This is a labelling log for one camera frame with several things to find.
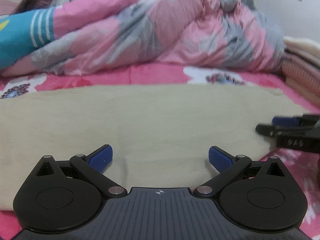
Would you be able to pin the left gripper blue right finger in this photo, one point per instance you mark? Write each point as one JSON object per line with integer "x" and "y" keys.
{"x": 229, "y": 168}

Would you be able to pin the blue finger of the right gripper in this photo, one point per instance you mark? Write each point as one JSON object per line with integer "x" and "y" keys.
{"x": 297, "y": 120}

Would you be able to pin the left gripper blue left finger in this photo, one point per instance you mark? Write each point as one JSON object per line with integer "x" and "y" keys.
{"x": 91, "y": 168}

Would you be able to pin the beige khaki trousers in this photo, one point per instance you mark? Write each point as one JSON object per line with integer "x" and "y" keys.
{"x": 160, "y": 135}

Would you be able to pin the stack of folded clothes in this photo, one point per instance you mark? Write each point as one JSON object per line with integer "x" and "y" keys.
{"x": 300, "y": 66}

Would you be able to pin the pink floral fleece bedsheet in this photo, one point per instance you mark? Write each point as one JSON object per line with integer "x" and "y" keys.
{"x": 303, "y": 166}

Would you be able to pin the pink grey floral duvet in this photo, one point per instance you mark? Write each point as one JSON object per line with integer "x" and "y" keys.
{"x": 224, "y": 34}

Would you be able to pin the blue pink striped pillow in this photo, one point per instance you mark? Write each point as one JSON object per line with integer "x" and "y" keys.
{"x": 23, "y": 33}

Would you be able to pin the pink white padded headboard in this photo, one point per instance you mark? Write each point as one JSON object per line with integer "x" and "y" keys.
{"x": 6, "y": 8}

